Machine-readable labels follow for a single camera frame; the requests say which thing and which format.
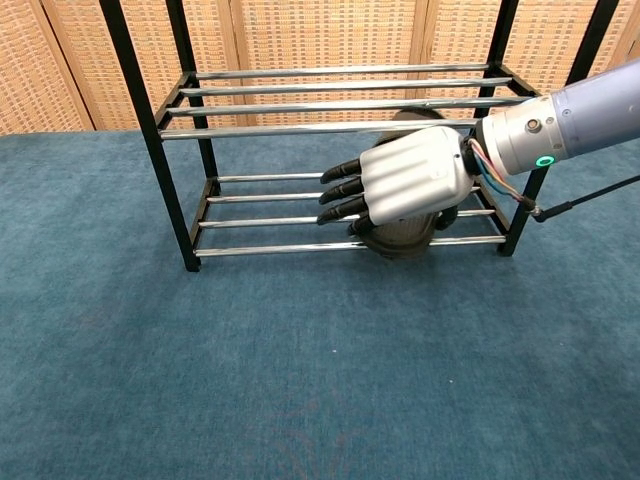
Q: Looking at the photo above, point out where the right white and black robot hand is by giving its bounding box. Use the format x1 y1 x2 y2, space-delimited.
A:
317 125 476 237

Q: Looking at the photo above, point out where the black shoe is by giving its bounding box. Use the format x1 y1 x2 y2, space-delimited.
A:
362 108 449 262

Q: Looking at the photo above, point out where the black and chrome shoe rack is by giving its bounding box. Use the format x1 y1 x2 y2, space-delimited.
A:
98 0 621 274

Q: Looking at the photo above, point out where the bamboo folding screen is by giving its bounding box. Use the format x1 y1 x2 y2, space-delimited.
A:
0 0 640 137

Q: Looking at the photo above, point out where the blue carpet table cover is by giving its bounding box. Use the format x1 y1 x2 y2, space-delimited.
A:
0 117 640 480

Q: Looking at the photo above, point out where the coloured wrist wire bundle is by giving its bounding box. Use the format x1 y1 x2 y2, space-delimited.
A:
467 138 534 205

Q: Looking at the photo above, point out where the black cable with plug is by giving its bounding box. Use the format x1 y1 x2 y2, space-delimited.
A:
529 174 640 223

